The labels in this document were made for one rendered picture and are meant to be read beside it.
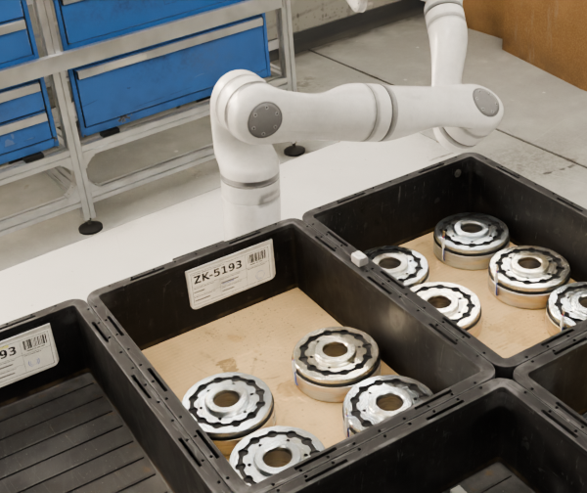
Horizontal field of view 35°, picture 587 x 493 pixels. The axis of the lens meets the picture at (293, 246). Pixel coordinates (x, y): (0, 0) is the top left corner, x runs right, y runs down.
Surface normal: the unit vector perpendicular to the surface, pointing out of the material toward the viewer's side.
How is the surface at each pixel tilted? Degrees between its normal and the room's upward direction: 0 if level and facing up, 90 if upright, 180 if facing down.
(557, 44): 91
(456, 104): 49
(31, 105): 90
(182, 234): 0
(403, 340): 90
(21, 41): 90
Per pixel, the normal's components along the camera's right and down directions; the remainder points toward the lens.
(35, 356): 0.52, 0.42
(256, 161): 0.15, -0.68
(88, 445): -0.07, -0.84
